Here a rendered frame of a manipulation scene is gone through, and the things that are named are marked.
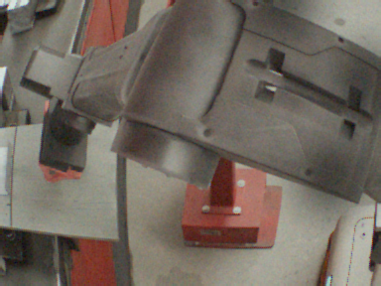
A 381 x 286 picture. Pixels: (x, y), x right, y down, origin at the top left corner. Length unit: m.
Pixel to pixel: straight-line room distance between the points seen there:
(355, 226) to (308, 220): 0.35
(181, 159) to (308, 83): 0.07
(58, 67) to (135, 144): 0.42
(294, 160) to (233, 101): 0.04
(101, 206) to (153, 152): 0.59
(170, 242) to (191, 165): 1.66
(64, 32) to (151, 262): 0.88
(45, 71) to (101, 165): 0.24
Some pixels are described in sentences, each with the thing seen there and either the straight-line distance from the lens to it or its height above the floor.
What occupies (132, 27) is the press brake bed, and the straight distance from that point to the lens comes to 2.37.
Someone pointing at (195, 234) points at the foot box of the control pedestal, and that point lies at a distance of 1.93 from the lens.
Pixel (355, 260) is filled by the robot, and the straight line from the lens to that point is 1.67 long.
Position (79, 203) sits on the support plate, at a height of 1.00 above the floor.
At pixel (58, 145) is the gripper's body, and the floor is 1.11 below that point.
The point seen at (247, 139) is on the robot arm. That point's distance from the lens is 0.31.
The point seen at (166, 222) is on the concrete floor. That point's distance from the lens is 2.02.
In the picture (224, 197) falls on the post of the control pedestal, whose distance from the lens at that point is 1.85.
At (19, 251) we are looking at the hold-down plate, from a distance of 1.03.
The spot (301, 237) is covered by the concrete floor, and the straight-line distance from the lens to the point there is 1.99.
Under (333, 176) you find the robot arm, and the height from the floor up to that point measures 1.55.
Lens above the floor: 1.81
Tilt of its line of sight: 58 degrees down
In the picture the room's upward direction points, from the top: 7 degrees counter-clockwise
